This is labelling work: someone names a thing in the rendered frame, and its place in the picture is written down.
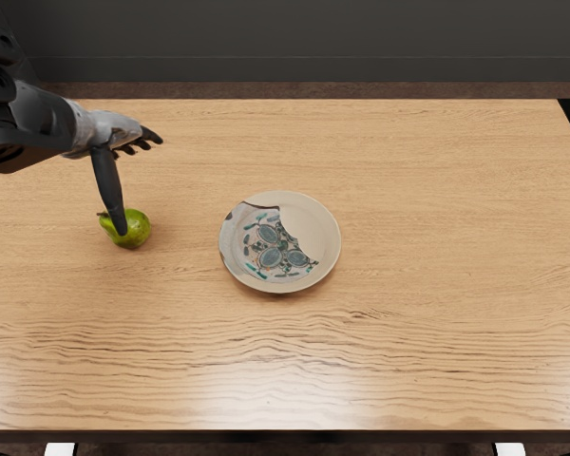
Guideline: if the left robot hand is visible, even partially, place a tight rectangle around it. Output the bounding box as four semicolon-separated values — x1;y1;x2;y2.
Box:
62;100;164;238

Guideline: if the green pear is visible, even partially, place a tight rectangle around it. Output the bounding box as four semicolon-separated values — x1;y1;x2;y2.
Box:
96;208;152;251

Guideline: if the beige patterned plate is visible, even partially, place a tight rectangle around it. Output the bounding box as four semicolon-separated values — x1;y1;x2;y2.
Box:
218;190;342;295

